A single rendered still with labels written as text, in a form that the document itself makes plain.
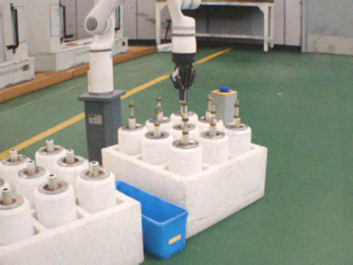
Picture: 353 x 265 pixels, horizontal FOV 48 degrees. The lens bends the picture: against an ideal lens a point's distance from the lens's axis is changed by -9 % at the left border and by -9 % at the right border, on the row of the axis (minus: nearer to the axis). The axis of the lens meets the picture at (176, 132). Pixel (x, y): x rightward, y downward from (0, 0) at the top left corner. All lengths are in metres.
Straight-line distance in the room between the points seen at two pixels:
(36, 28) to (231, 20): 3.43
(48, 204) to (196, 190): 0.44
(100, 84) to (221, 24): 5.02
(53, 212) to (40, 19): 3.15
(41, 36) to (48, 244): 3.19
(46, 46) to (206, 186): 2.95
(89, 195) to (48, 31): 3.03
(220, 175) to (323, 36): 5.25
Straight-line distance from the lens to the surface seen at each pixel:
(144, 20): 6.98
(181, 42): 1.29
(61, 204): 0.95
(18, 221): 0.91
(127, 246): 1.07
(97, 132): 1.68
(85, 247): 0.99
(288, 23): 6.39
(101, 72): 1.64
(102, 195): 1.00
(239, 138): 1.35
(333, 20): 6.36
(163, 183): 1.21
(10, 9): 3.50
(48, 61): 3.95
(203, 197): 1.22
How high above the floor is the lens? 0.64
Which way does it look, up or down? 17 degrees down
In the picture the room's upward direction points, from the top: 1 degrees counter-clockwise
